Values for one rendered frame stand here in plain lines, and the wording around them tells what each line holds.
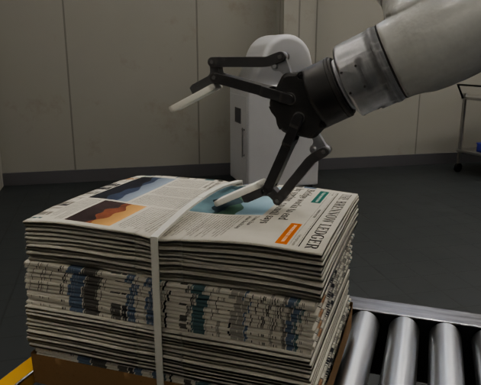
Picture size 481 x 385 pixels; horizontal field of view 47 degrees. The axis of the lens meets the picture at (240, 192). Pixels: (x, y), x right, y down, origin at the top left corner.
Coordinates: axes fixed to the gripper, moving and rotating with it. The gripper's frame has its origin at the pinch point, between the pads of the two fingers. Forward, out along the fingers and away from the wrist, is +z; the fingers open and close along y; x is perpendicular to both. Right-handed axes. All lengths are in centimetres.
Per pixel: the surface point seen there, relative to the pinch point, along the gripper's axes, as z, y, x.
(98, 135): 272, -64, 384
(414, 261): 27, 109, 262
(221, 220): -1.0, 8.5, -5.8
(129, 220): 8.2, 3.7, -9.9
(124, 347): 14.0, 17.1, -14.3
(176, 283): 3.7, 12.2, -13.6
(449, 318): -16, 42, 24
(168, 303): 5.7, 14.1, -13.9
